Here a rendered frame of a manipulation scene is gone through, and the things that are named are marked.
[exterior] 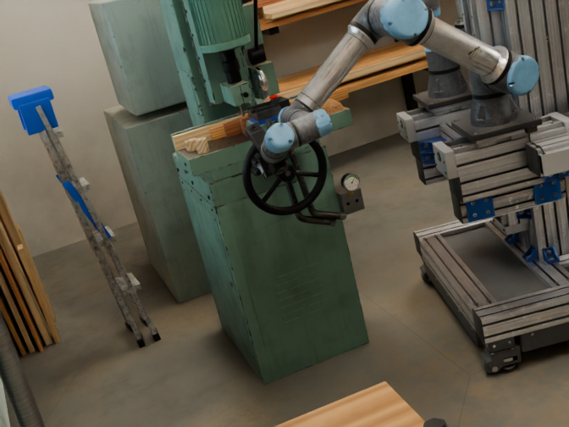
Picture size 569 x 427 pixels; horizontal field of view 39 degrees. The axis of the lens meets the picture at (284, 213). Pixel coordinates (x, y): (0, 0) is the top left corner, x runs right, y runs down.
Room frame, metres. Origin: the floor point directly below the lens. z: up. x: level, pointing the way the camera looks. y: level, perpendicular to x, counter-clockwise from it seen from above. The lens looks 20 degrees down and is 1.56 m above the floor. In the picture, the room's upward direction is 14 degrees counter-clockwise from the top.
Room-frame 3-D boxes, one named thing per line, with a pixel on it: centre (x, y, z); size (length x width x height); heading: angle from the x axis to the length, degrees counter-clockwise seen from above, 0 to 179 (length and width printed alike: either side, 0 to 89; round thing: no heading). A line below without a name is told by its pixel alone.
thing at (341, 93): (2.87, -0.07, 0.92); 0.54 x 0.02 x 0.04; 106
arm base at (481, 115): (2.48, -0.72, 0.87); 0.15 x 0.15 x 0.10
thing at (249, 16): (3.08, -0.03, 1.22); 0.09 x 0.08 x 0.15; 16
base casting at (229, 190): (2.95, 0.09, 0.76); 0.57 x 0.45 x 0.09; 16
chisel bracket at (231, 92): (2.85, 0.06, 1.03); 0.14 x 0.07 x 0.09; 16
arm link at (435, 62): (2.98, -0.72, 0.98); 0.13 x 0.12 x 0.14; 106
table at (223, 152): (2.74, -0.01, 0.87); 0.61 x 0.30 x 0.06; 106
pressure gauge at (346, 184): (2.70, -0.25, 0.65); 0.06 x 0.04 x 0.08; 106
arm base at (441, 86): (2.97, -0.71, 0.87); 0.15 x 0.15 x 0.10
